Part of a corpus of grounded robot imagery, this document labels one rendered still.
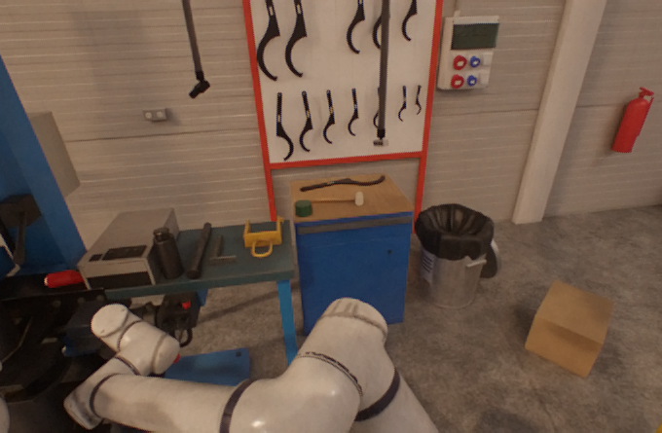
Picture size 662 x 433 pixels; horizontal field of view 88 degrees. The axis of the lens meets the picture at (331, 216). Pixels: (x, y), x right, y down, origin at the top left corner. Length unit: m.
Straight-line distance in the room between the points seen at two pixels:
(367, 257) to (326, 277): 0.29
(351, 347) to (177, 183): 2.86
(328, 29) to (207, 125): 1.20
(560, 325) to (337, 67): 2.34
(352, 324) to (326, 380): 0.11
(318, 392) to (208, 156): 2.77
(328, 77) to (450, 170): 1.47
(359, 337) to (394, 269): 1.77
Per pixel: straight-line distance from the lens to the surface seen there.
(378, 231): 2.12
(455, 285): 2.69
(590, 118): 4.23
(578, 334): 2.55
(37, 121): 2.16
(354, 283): 2.32
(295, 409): 0.50
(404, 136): 3.21
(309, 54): 2.91
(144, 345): 0.99
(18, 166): 1.68
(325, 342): 0.55
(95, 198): 3.55
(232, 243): 1.61
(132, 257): 1.45
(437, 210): 2.79
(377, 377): 0.59
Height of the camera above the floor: 1.90
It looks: 29 degrees down
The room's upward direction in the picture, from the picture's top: 2 degrees counter-clockwise
